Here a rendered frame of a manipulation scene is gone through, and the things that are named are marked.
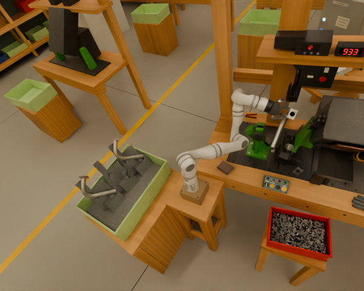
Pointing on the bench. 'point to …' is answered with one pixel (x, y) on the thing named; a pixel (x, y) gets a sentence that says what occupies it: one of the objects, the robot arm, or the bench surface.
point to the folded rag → (225, 167)
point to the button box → (275, 183)
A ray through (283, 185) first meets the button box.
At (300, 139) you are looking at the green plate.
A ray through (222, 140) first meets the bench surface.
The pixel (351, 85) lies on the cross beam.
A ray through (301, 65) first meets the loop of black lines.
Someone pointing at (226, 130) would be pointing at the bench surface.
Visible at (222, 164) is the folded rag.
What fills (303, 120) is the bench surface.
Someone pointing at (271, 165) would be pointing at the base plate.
